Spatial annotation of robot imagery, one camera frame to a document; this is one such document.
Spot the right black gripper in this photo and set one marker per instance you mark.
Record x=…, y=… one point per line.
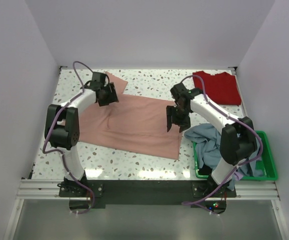
x=184, y=124

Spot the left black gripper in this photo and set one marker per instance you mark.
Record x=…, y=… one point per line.
x=112, y=96

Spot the pink t shirt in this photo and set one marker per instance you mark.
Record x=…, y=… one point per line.
x=135, y=124

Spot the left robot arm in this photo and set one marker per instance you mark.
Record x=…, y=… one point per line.
x=62, y=131

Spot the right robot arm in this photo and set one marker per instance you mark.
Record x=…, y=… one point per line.
x=237, y=135

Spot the blue grey t shirt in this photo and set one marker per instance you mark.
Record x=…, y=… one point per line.
x=208, y=140

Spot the folded red t shirt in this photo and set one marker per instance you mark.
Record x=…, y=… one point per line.
x=221, y=88

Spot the black garment in bin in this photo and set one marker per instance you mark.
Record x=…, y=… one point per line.
x=205, y=170

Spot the lavender garment in bin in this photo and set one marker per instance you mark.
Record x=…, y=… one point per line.
x=237, y=176

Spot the green plastic bin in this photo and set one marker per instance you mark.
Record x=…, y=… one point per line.
x=265, y=164

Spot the aluminium frame rail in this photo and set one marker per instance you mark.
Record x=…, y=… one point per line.
x=46, y=189

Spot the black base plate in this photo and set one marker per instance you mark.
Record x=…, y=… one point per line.
x=97, y=194

